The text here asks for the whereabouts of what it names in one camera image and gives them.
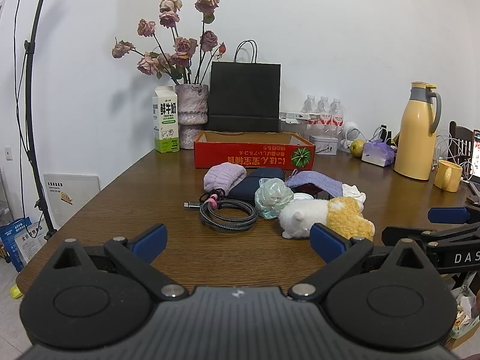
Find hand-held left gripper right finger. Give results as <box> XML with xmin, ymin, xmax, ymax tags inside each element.
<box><xmin>288</xmin><ymin>223</ymin><xmax>439</xmax><ymax>302</ymax></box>

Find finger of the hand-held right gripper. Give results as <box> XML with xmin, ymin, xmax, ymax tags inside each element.
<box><xmin>382</xmin><ymin>226</ymin><xmax>443</xmax><ymax>259</ymax></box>
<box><xmin>428</xmin><ymin>206</ymin><xmax>480</xmax><ymax>226</ymax></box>

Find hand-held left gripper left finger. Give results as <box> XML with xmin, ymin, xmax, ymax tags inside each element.
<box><xmin>52</xmin><ymin>224</ymin><xmax>189</xmax><ymax>301</ymax></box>

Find yellow plush toy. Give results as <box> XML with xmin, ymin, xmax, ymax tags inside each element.
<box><xmin>327</xmin><ymin>196</ymin><xmax>376</xmax><ymax>241</ymax></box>

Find purple knitted cloth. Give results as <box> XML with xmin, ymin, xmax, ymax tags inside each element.
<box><xmin>284</xmin><ymin>170</ymin><xmax>344</xmax><ymax>198</ymax></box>

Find clear plastic bag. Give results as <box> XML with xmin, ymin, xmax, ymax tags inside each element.
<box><xmin>254</xmin><ymin>178</ymin><xmax>294</xmax><ymax>220</ymax></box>

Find braided grey cable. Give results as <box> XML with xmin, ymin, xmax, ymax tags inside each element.
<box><xmin>184</xmin><ymin>189</ymin><xmax>258</xmax><ymax>232</ymax></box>

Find navy blue pouch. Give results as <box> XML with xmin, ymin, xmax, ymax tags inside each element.
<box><xmin>227</xmin><ymin>168</ymin><xmax>286</xmax><ymax>200</ymax></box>

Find red cardboard box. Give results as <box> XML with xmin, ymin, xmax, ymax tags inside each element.
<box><xmin>194</xmin><ymin>130</ymin><xmax>316</xmax><ymax>169</ymax></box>

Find yellow mug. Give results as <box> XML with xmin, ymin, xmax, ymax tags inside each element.
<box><xmin>434</xmin><ymin>160</ymin><xmax>464</xmax><ymax>193</ymax></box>

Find crumpled white packaging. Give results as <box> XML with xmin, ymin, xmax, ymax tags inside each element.
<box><xmin>450</xmin><ymin>274</ymin><xmax>480</xmax><ymax>346</ymax></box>

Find white fluffy cloth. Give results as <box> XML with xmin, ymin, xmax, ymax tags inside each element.
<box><xmin>341</xmin><ymin>184</ymin><xmax>366</xmax><ymax>211</ymax></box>

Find open laptop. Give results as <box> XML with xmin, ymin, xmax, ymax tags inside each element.
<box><xmin>467</xmin><ymin>129</ymin><xmax>480</xmax><ymax>196</ymax></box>

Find purple tissue pack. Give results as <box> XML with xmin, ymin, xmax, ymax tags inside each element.
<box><xmin>361</xmin><ymin>139</ymin><xmax>396</xmax><ymax>167</ymax></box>

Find yellow thermos jug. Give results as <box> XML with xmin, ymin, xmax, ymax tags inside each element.
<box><xmin>394</xmin><ymin>82</ymin><xmax>442</xmax><ymax>181</ymax></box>

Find dark wooden chair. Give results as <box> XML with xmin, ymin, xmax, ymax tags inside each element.
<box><xmin>449</xmin><ymin>121</ymin><xmax>475</xmax><ymax>166</ymax></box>

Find white board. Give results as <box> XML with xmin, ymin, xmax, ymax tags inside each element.
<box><xmin>43</xmin><ymin>173</ymin><xmax>101</xmax><ymax>229</ymax></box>

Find pale tin box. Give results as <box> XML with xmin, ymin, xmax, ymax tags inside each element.
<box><xmin>309</xmin><ymin>134</ymin><xmax>340</xmax><ymax>155</ymax></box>

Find small white desk fan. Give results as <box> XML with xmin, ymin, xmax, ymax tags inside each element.
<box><xmin>339</xmin><ymin>122</ymin><xmax>361</xmax><ymax>153</ymax></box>

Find white green milk carton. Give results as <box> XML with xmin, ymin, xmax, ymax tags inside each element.
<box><xmin>152</xmin><ymin>86</ymin><xmax>179</xmax><ymax>154</ymax></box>

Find flat white carton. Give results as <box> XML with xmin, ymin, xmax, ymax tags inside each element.
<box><xmin>279</xmin><ymin>112</ymin><xmax>316</xmax><ymax>124</ymax></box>

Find clear water bottle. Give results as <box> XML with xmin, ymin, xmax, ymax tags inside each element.
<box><xmin>316</xmin><ymin>97</ymin><xmax>331</xmax><ymax>136</ymax></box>
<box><xmin>329</xmin><ymin>98</ymin><xmax>346</xmax><ymax>136</ymax></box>
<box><xmin>301</xmin><ymin>95</ymin><xmax>319</xmax><ymax>136</ymax></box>

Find blue package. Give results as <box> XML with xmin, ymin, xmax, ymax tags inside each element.
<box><xmin>0</xmin><ymin>215</ymin><xmax>32</xmax><ymax>272</ymax></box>

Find mottled purple ceramic vase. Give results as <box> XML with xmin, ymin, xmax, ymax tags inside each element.
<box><xmin>175</xmin><ymin>83</ymin><xmax>209</xmax><ymax>150</ymax></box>

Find black paper bag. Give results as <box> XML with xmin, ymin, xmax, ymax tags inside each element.
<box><xmin>207</xmin><ymin>40</ymin><xmax>281</xmax><ymax>133</ymax></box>

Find black lamp stand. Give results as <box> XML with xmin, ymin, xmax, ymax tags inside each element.
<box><xmin>14</xmin><ymin>0</ymin><xmax>57</xmax><ymax>239</ymax></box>

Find dried pink roses bouquet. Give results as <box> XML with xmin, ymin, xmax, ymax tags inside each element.
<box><xmin>112</xmin><ymin>0</ymin><xmax>227</xmax><ymax>85</ymax></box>

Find white charging cables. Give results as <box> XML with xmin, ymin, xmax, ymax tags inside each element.
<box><xmin>435</xmin><ymin>131</ymin><xmax>473</xmax><ymax>167</ymax></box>

